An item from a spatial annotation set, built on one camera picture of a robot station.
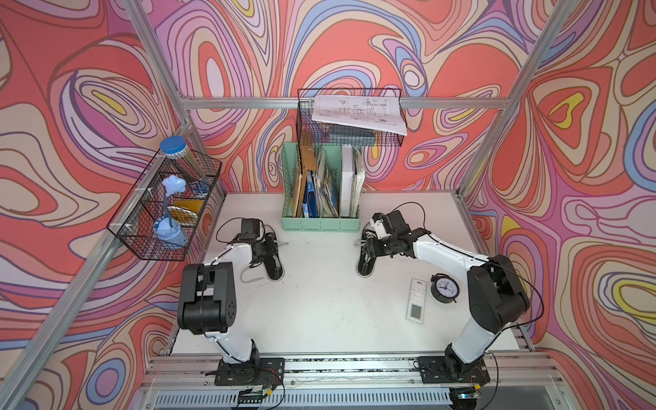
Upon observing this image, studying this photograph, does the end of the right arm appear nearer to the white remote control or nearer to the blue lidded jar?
the white remote control

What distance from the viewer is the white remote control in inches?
33.0

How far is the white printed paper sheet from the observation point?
30.7 inches

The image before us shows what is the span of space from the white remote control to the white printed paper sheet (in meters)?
0.53

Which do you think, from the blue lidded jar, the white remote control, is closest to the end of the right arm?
the white remote control

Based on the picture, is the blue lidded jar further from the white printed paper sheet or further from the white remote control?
the white remote control
